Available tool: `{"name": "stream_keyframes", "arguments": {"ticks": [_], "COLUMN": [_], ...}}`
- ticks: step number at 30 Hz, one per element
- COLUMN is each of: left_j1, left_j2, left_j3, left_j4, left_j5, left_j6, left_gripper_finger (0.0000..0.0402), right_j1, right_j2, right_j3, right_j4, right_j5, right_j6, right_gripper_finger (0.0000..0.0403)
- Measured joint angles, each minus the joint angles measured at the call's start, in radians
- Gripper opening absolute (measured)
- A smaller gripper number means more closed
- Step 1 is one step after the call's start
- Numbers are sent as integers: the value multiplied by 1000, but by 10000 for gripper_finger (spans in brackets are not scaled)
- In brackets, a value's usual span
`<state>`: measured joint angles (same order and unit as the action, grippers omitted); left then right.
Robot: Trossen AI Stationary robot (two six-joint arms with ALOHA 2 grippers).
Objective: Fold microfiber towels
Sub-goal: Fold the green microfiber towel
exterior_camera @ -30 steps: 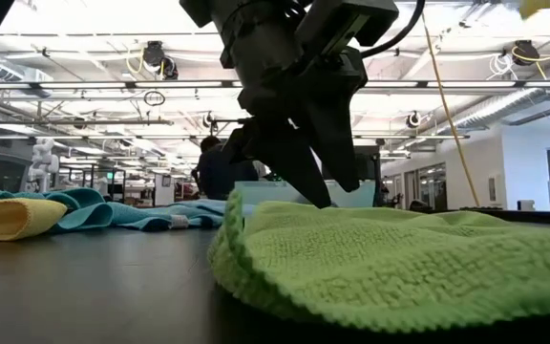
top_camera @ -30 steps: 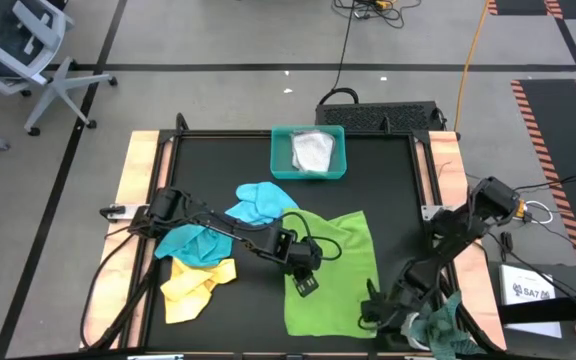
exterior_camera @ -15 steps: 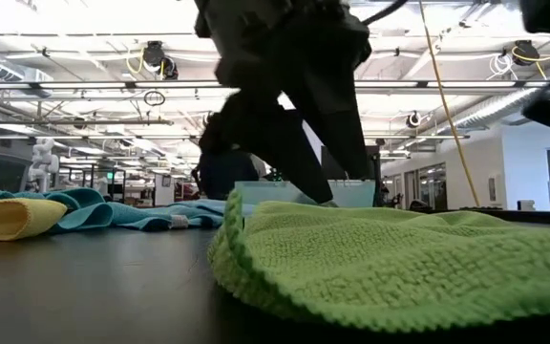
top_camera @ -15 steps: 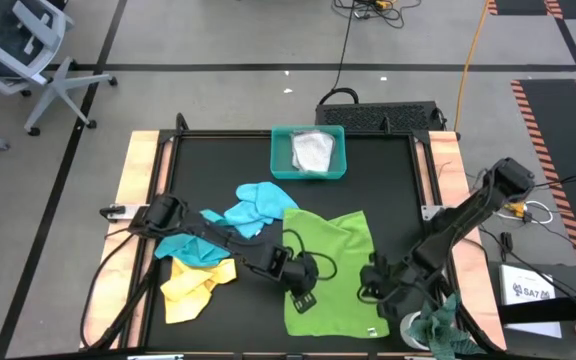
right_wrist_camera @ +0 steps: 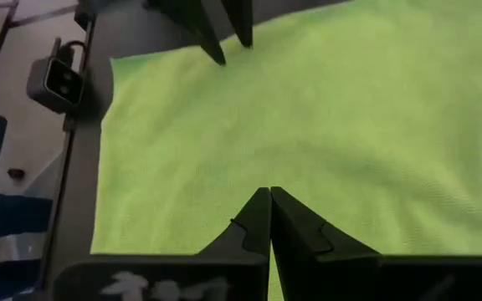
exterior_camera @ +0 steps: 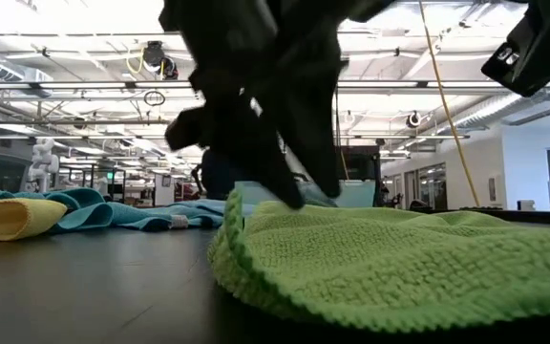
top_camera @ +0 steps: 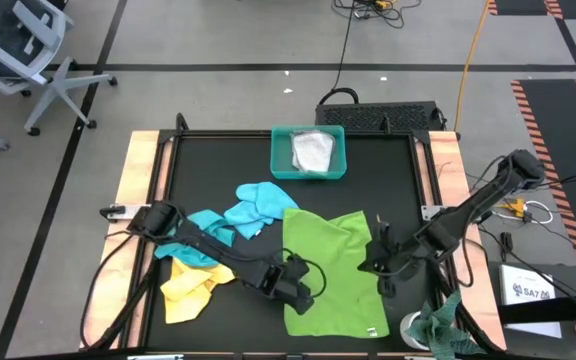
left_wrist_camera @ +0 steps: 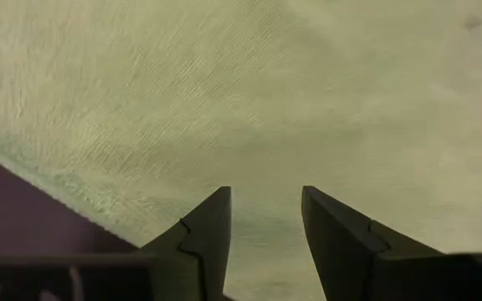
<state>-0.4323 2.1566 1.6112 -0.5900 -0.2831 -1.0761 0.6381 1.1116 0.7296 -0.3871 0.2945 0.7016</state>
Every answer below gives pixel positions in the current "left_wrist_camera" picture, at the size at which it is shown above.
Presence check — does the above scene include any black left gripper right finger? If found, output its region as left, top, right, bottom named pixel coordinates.
left=300, top=186, right=448, bottom=301

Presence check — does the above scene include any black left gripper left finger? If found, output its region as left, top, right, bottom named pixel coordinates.
left=138, top=186, right=233, bottom=301

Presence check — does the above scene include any green microfiber towel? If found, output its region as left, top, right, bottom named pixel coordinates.
left=0, top=0, right=482, bottom=301

